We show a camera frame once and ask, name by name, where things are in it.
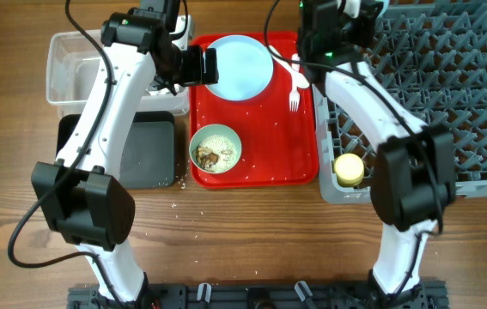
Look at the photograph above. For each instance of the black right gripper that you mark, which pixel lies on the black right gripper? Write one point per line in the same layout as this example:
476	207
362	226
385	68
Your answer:
356	27

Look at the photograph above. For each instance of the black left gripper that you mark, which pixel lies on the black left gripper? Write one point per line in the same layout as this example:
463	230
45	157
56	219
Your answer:
196	75

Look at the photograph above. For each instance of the light blue plate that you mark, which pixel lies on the light blue plate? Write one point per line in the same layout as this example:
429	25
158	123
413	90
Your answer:
244	66

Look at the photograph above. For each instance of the green bowl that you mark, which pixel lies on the green bowl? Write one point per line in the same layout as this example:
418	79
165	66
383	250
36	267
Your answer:
214	129

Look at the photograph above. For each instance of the rice and food scraps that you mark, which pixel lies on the rice and food scraps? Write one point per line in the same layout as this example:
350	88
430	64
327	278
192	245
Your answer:
215	154

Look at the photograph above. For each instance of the white plastic fork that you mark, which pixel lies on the white plastic fork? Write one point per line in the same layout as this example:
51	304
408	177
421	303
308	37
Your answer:
294	96

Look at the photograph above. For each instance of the yellow plastic cup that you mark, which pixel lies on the yellow plastic cup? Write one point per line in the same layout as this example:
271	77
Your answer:
349	170

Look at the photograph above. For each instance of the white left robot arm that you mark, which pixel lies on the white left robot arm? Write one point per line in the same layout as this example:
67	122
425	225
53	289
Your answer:
79	193

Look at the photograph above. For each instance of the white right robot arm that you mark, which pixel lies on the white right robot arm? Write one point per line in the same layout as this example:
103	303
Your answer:
414	178

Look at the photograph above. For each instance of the grey dishwasher rack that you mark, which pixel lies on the grey dishwasher rack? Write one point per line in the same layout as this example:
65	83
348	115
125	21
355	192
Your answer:
431	57

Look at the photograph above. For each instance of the white plastic spoon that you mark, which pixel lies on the white plastic spoon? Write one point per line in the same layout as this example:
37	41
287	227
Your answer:
297	78

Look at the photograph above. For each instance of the black plastic tray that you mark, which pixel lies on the black plastic tray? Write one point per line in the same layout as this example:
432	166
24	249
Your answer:
148	156

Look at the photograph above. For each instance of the red serving tray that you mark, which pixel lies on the red serving tray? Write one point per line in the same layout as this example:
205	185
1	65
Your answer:
278	146

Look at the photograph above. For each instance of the clear plastic bin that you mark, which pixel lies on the clear plastic bin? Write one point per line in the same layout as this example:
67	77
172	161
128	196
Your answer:
72	66

